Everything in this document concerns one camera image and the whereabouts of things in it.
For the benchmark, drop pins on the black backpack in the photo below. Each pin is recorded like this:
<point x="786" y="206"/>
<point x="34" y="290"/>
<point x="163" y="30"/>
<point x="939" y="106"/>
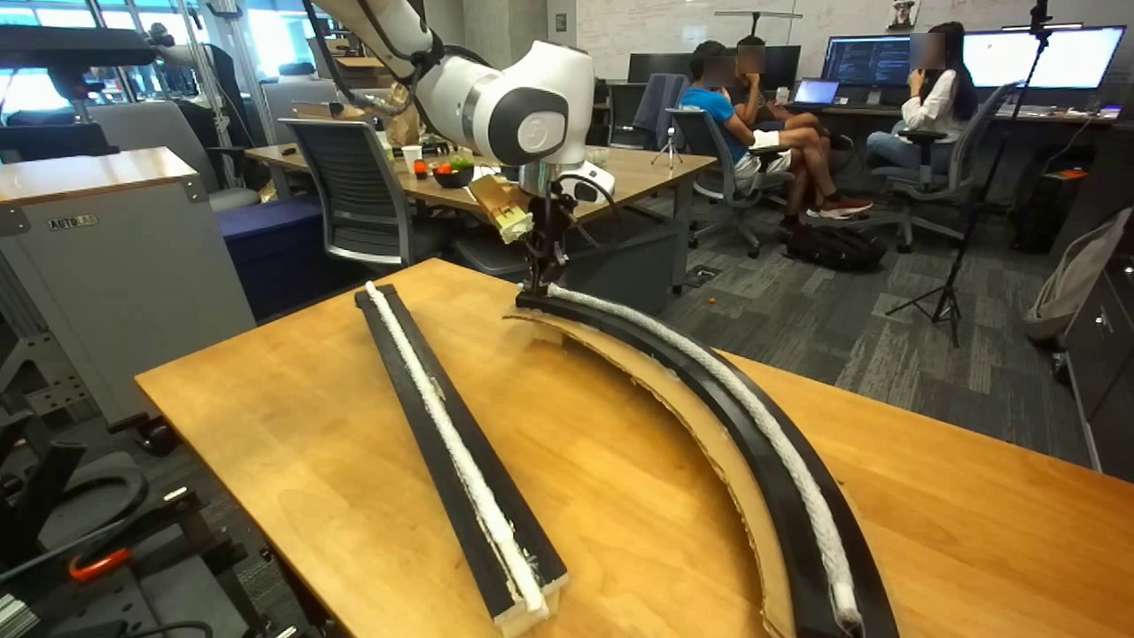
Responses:
<point x="838" y="247"/>

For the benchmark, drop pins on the person in blue shirt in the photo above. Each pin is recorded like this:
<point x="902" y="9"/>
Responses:
<point x="711" y="112"/>

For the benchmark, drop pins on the person in dark shirt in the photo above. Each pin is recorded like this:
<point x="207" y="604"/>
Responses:
<point x="745" y="71"/>

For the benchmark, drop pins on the long dark computer desk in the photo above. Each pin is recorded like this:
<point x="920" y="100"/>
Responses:
<point x="1038" y="114"/>

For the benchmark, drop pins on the black camera tripod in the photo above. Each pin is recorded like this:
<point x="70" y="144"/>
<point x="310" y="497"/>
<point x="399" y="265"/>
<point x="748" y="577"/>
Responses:
<point x="948" y="301"/>

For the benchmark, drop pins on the grey swivel office chair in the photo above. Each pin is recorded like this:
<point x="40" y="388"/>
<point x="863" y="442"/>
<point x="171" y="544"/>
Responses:
<point x="980" y="131"/>

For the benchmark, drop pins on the black metal floor frame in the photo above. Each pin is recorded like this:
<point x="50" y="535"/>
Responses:
<point x="28" y="484"/>

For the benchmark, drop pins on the curved black board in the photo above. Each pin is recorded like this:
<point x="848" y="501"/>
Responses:
<point x="809" y="581"/>

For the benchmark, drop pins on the grey fabric bag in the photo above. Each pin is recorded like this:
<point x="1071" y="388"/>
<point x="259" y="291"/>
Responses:
<point x="1082" y="277"/>

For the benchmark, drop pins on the grey mesh office chair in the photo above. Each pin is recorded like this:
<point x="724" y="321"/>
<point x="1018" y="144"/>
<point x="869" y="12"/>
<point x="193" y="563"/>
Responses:
<point x="348" y="181"/>

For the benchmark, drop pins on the black switched off monitor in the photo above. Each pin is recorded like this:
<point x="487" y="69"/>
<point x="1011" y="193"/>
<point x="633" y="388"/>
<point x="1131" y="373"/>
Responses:
<point x="656" y="66"/>

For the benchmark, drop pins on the dark blue box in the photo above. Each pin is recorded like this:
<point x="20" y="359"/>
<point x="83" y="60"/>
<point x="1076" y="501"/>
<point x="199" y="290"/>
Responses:
<point x="278" y="252"/>

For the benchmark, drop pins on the wooden office desk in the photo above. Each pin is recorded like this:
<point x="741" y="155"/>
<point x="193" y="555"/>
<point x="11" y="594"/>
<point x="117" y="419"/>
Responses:
<point x="642" y="172"/>

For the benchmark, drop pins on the small open laptop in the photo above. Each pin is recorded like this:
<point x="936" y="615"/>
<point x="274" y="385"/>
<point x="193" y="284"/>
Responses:
<point x="817" y="89"/>

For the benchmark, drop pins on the bowl of toy fruit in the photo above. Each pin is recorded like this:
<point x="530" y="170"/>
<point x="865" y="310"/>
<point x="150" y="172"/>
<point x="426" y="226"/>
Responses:
<point x="450" y="177"/>

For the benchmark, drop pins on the woman in white top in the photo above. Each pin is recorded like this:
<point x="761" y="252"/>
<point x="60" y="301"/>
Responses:
<point x="939" y="100"/>

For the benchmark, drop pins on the straight black board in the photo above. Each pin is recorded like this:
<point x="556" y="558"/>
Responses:
<point x="539" y="550"/>

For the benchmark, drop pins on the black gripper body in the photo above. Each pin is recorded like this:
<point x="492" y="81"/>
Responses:
<point x="556" y="234"/>

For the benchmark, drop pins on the monitor with white screen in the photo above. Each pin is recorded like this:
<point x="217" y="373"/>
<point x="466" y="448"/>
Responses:
<point x="1067" y="60"/>

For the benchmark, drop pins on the grey cabinet with wooden top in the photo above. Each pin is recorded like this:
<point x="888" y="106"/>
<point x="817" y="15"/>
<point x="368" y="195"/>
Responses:
<point x="117" y="270"/>

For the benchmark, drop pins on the black drawer cabinet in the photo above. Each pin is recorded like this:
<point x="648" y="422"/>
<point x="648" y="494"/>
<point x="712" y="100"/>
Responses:
<point x="1111" y="355"/>

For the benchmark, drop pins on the blue grey office chair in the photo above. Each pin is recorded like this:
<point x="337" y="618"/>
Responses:
<point x="697" y="138"/>
<point x="656" y="108"/>

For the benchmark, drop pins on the monitor with blue screen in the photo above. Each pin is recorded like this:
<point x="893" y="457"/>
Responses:
<point x="871" y="62"/>

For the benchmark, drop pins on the curved cardboard sheet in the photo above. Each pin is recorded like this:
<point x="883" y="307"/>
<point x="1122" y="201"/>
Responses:
<point x="778" y="589"/>

